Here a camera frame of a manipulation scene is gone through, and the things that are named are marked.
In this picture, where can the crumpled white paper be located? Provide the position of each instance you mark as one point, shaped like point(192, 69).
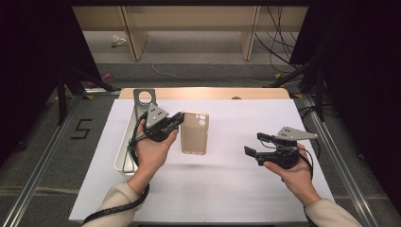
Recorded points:
point(118, 40)

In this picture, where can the black metal stand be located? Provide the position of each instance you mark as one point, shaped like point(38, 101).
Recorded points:
point(61, 94)
point(320, 94)

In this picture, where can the pink object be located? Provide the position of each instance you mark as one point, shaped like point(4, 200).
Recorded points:
point(105, 78)

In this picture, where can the person's right hand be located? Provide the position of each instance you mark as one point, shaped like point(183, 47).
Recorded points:
point(299, 181)

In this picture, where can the metal floor rail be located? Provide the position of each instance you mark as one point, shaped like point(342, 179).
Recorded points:
point(38, 176)
point(343, 176)

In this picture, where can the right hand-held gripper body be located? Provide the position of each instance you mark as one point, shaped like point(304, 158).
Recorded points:
point(285, 156)

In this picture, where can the wooden shelf unit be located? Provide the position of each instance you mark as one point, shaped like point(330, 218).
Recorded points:
point(189, 19)

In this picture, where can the black curtain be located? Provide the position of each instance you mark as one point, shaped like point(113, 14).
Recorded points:
point(28, 63)
point(362, 63)

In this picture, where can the beige phone case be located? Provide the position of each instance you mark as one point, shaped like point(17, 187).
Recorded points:
point(194, 135)

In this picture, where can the person's left hand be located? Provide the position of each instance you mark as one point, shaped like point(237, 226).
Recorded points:
point(153, 157)

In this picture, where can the grey round-hole phone case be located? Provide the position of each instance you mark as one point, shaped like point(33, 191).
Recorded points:
point(139, 108)

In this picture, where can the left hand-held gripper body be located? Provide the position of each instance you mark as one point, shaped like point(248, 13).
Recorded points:
point(155, 121)

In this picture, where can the white plastic storage bin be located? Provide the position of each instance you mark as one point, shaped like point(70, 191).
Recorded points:
point(124, 148)

